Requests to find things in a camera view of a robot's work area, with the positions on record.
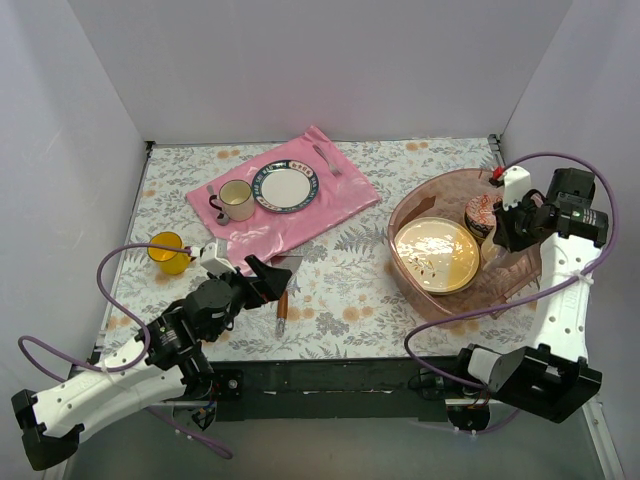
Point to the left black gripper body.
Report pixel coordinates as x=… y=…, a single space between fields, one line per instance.
x=252 y=288

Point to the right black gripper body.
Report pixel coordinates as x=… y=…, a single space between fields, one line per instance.
x=509 y=230

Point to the pink mug purple inside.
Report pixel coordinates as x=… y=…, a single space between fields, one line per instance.
x=494 y=255

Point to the red patterned small bowl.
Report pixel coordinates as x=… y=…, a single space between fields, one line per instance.
x=479 y=216

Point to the yellow bottom plate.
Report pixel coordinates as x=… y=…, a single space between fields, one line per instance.
x=441 y=255

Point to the dark blue white bowl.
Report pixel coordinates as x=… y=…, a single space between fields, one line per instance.
x=475 y=237

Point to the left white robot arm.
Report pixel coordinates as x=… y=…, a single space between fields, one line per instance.
x=165 y=361

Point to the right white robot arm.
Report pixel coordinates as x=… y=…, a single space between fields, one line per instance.
x=551 y=377

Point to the pink transparent plastic bin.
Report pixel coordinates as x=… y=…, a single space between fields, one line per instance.
x=446 y=196

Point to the yellow orange cup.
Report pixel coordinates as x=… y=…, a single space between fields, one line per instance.
x=169 y=253

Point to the pink satin cloth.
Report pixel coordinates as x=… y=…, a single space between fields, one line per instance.
x=268 y=234

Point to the green rimmed white plate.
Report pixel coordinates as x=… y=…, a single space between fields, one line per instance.
x=285 y=186

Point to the silver fork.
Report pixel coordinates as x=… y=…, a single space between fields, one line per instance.
x=335 y=171

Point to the metal spatula wooden handle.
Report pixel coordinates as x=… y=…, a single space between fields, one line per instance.
x=282 y=305

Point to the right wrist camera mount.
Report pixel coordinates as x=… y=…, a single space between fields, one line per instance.
x=516 y=183

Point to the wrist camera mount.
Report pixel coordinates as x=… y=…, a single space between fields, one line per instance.
x=516 y=183
x=212 y=257

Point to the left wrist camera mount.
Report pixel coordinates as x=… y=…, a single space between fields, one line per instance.
x=212 y=257

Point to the cream mug black handle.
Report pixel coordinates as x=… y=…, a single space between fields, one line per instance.
x=236 y=197

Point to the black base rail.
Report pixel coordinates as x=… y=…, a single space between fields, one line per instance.
x=331 y=388

